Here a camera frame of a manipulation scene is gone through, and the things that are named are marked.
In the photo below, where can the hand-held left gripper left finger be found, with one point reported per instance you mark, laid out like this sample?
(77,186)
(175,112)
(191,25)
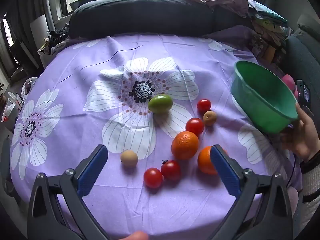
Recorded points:
(91,172)

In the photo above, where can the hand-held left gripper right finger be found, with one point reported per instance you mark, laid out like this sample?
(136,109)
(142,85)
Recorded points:
(225,171)

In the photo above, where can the small orange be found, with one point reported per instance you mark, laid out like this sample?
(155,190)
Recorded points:
(205,161)

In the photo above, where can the green plastic bowl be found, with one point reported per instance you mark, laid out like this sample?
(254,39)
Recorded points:
(262,97)

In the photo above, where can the large orange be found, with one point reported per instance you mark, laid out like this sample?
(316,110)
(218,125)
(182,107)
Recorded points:
(185,145)

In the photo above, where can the large red tomato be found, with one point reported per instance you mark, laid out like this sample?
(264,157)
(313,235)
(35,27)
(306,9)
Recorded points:
(194,126)

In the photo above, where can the red tomato with stem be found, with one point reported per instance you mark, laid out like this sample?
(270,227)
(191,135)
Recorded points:
(170,170)

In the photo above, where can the small dark red tomato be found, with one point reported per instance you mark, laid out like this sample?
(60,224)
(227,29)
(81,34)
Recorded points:
(203,105)

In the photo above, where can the person's right forearm striped sleeve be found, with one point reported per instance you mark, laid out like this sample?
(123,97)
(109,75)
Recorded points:
(311,187)

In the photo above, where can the person's right hand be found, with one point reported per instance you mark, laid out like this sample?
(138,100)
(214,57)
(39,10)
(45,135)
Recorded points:
(305,137)

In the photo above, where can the person's left hand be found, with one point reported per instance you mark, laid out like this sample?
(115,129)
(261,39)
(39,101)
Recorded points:
(135,236)

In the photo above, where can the pink plush toy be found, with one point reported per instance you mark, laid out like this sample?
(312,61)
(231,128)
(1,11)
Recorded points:
(290,83)

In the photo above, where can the beige round fruit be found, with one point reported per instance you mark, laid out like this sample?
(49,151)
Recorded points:
(129,158)

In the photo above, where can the brown round fruit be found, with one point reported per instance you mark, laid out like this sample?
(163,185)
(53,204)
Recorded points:
(209,118)

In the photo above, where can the clear snack packet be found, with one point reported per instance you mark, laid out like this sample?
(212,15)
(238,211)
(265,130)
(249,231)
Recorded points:
(258,45)

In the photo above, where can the green tomato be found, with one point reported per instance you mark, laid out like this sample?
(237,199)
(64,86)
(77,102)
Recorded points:
(160,103)

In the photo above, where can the white plastic bag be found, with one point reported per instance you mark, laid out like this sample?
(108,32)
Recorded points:
(28,86)

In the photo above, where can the purple floral tablecloth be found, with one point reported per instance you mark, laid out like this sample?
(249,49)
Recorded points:
(112,62)

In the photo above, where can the pile of bags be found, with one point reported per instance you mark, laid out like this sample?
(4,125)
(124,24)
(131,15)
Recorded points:
(53,40)

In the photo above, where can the white board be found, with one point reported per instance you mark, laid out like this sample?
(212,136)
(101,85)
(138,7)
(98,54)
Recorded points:
(41,37)

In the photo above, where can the dark grey sofa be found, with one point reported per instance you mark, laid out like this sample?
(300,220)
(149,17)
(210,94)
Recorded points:
(140,17)

